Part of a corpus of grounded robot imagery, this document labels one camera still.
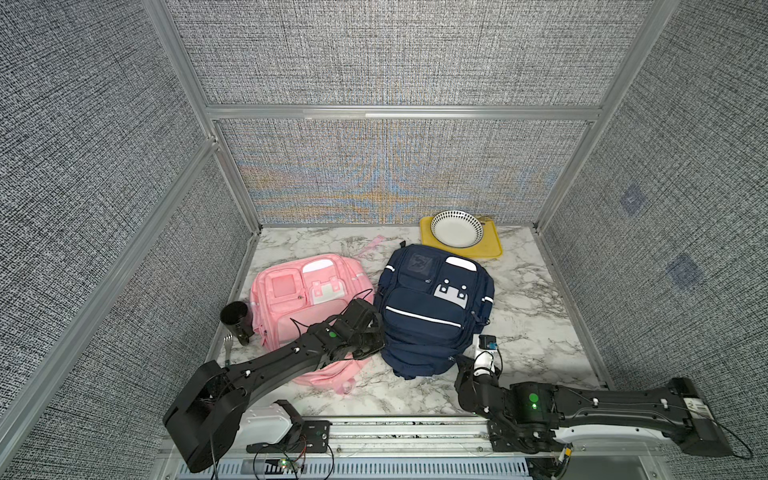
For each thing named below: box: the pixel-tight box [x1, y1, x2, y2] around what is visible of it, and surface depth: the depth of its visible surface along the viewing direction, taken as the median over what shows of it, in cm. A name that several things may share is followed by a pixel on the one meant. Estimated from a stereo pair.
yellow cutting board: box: [420, 216, 502, 259], surface depth 116 cm
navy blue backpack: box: [376, 241, 495, 379], surface depth 96 cm
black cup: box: [220, 300, 255, 346], surface depth 88 cm
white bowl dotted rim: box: [430, 210, 484, 249], surface depth 119 cm
